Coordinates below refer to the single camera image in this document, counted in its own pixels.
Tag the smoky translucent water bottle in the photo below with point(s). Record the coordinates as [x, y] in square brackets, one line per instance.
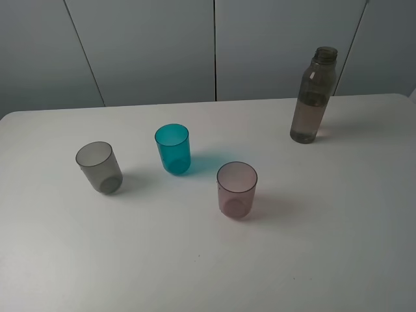
[315, 91]

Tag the grey translucent plastic cup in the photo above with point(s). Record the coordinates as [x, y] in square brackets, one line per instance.
[98, 163]

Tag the pink translucent plastic cup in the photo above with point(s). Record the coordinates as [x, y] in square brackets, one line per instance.
[236, 184]

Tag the teal translucent plastic cup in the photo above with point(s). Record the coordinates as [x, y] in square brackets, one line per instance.
[174, 148]

